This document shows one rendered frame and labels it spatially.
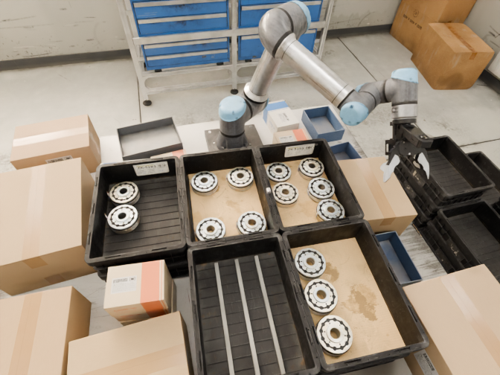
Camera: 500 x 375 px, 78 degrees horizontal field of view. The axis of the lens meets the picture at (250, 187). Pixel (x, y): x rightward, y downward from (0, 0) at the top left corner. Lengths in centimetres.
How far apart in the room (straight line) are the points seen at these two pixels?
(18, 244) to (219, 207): 65
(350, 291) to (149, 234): 70
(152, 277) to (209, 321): 21
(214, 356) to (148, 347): 18
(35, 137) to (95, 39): 230
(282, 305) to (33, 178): 99
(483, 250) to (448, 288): 91
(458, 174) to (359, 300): 126
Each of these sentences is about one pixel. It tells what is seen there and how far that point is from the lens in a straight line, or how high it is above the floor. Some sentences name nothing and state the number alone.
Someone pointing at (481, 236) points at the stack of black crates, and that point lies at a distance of 208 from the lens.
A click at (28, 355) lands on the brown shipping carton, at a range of 110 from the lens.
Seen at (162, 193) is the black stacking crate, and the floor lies 83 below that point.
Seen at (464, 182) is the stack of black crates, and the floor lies 49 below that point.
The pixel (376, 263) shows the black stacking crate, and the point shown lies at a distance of 109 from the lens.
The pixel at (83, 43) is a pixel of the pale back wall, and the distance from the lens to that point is 383.
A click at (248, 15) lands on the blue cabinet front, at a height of 70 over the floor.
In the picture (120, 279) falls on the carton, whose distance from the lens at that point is 99.
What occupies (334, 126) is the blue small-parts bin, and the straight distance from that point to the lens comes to 174.
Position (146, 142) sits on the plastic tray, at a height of 75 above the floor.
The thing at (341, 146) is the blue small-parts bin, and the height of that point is 75.
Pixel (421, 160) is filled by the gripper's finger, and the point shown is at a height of 109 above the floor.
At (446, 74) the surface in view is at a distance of 375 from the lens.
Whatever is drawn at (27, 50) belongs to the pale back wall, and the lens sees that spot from 398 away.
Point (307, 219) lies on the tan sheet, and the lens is 117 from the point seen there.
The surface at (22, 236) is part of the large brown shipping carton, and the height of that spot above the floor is 90.
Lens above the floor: 179
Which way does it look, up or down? 52 degrees down
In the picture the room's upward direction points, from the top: 3 degrees clockwise
